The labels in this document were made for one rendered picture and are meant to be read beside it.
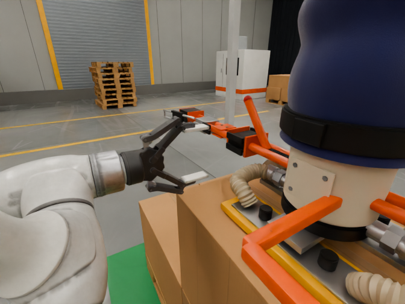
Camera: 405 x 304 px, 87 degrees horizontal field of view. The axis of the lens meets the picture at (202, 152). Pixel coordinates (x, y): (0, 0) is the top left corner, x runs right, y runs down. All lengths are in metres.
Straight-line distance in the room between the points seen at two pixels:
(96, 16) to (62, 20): 1.09
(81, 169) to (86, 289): 0.20
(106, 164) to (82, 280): 0.20
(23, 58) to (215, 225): 9.23
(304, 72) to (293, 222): 0.22
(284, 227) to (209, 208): 0.28
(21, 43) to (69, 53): 1.27
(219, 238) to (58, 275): 0.29
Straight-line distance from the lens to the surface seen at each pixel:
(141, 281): 1.64
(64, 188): 0.42
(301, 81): 0.38
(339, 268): 0.47
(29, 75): 9.51
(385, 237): 0.48
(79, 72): 9.40
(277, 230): 0.31
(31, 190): 0.44
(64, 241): 0.34
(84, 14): 9.57
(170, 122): 0.48
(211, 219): 0.53
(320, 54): 0.37
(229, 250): 0.47
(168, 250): 1.02
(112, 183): 0.46
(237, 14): 3.69
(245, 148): 0.58
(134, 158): 0.47
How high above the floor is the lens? 1.29
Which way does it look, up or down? 23 degrees down
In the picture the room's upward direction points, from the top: straight up
